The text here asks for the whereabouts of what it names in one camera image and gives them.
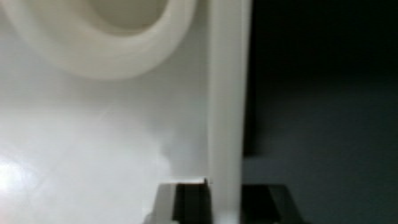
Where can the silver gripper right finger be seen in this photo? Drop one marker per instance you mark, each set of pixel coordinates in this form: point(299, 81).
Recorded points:
point(269, 206)

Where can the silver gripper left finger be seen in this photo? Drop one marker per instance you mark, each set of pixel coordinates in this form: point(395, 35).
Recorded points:
point(182, 204)

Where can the white square tabletop part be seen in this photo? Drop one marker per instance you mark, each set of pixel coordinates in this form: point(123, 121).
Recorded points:
point(123, 75)

